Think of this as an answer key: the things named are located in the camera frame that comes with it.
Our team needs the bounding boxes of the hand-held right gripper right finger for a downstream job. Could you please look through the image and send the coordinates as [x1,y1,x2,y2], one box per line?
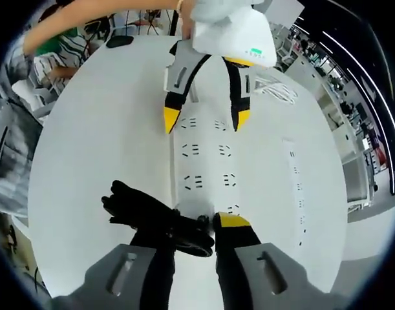
[213,211,317,310]

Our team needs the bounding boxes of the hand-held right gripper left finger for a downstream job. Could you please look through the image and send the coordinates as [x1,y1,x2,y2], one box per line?
[51,222,180,310]

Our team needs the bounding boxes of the wide white power strip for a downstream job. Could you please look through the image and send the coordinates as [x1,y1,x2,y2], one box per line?
[169,92,250,220]

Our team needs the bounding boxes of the slim white power strip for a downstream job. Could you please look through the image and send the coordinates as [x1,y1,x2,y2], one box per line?
[280,138,310,251]

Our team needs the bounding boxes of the black charger with cable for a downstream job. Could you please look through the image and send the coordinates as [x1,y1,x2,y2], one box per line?
[101,180,217,258]

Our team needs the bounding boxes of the person's left hand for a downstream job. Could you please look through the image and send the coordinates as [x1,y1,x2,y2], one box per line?
[180,0,198,42]

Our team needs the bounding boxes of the black oval device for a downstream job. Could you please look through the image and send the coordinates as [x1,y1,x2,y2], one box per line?
[105,36,134,49]

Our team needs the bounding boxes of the person's green striped shirt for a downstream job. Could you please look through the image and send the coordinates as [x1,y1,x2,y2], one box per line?
[31,27,90,88]

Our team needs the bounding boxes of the white coiled cable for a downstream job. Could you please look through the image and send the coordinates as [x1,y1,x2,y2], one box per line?
[252,71,299,107]

